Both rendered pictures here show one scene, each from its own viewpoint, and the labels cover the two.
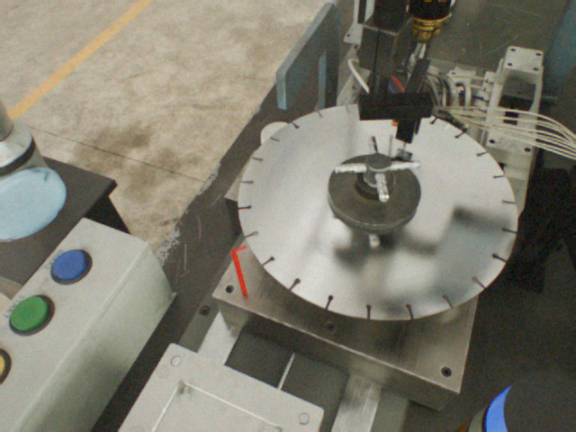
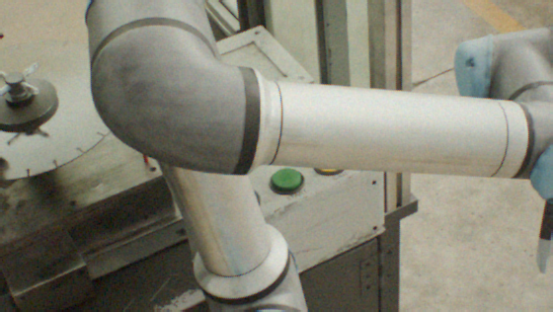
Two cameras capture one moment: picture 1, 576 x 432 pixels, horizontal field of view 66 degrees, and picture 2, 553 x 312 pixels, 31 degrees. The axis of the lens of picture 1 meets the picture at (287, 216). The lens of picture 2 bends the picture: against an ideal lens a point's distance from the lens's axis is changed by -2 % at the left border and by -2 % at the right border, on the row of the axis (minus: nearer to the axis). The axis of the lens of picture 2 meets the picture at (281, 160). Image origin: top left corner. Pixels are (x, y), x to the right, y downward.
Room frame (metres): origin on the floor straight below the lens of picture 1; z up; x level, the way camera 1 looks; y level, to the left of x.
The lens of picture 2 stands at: (1.03, 0.93, 1.88)
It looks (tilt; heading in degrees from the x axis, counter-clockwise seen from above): 43 degrees down; 219
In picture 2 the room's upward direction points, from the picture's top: 6 degrees counter-clockwise
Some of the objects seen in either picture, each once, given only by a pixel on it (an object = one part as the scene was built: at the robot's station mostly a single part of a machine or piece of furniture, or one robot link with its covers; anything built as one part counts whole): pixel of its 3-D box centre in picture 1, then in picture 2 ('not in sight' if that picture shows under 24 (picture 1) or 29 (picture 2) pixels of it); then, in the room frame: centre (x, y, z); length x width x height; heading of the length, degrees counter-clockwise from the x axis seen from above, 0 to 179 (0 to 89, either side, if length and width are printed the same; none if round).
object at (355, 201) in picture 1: (373, 185); (21, 98); (0.34, -0.11, 0.96); 0.11 x 0.11 x 0.03
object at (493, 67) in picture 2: not in sight; (514, 77); (0.23, 0.63, 1.21); 0.11 x 0.11 x 0.08; 45
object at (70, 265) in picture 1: (71, 266); not in sight; (0.30, 0.27, 0.90); 0.04 x 0.04 x 0.02
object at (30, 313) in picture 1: (32, 315); (286, 182); (0.24, 0.31, 0.90); 0.04 x 0.04 x 0.02
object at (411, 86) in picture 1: (411, 98); not in sight; (0.51, -0.20, 0.95); 0.10 x 0.03 x 0.07; 153
